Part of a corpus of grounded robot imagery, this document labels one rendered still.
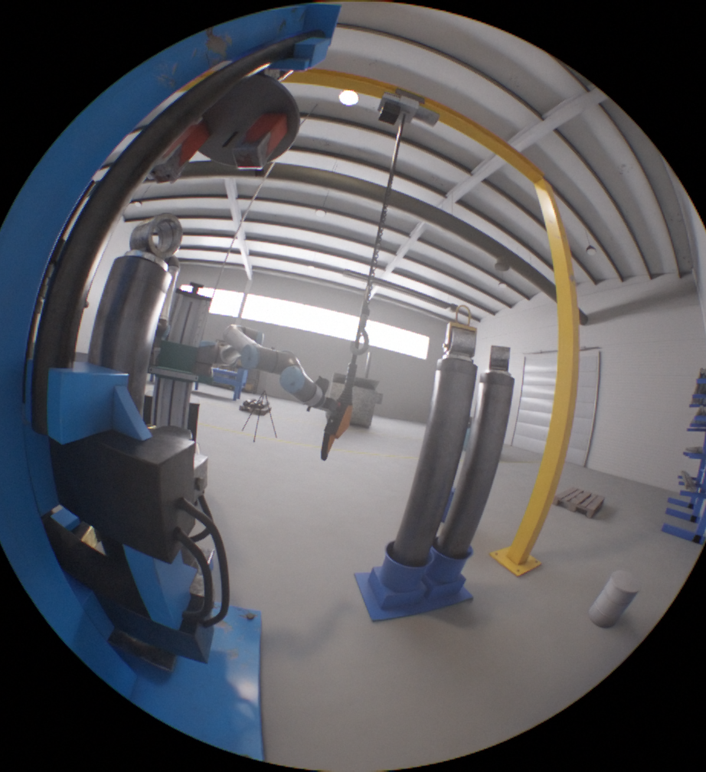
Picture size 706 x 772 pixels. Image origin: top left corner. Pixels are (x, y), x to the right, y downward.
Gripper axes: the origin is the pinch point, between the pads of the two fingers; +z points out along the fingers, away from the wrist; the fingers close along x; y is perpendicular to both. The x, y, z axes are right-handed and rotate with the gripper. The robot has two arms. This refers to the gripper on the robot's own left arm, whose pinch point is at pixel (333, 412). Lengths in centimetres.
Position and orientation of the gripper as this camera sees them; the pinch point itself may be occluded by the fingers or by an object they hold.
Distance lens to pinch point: 111.5
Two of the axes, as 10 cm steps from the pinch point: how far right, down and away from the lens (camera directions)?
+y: -3.6, 8.7, -3.2
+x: 8.3, 1.5, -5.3
